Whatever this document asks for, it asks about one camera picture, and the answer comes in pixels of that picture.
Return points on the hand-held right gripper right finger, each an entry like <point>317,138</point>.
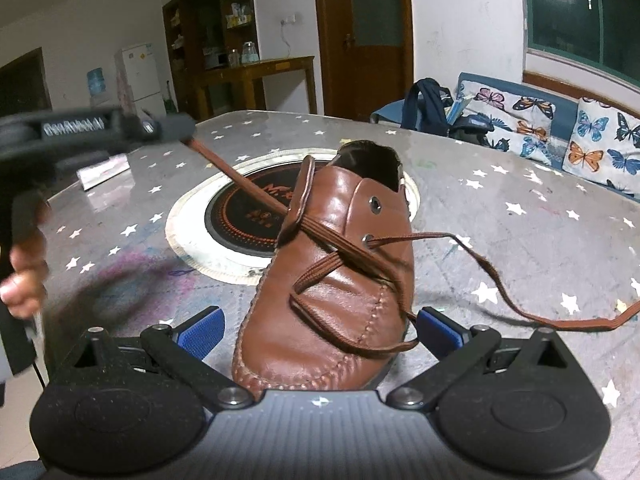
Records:
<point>437,332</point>

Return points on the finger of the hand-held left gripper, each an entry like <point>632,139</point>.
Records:
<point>172,127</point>

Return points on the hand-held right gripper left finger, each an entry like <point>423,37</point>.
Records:
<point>202,332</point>

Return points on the brown shoelace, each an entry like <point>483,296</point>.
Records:
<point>240,178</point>

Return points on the brown leather shoe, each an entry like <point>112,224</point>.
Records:
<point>325,310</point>

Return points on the person's left hand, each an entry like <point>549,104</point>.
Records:
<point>27,280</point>

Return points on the green broom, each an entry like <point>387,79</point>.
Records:
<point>169,100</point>

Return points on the dark wooden door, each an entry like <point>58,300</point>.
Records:
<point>25,85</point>

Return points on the white refrigerator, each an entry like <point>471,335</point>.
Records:
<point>142,75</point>

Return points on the pink tissue pack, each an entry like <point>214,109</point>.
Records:
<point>102,172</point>

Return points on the small grey appliance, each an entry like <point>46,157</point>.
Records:
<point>215,58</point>

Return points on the small glass jar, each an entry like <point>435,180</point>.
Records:
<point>233,58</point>

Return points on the dark wooden shelf cabinet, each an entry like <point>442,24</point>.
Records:
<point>190,35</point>

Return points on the large glass jar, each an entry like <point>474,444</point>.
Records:
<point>250,53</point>

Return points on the wooden side table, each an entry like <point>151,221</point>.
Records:
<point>270,66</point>

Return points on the grey star-printed tablecloth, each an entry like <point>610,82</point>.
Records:
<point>550,260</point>

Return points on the brown wooden door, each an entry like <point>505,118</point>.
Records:
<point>370,75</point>

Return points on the butterfly-print pillow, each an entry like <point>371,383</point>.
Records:
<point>600,145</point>
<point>525,142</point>
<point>505,105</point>

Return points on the navy backpack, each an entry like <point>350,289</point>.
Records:
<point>425,115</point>

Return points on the light blue book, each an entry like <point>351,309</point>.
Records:
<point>457,107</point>

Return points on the blue sofa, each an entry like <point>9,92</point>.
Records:
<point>565,110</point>

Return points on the green-framed window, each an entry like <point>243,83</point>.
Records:
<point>565,25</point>

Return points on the white wall socket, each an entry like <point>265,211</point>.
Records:
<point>288,19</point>

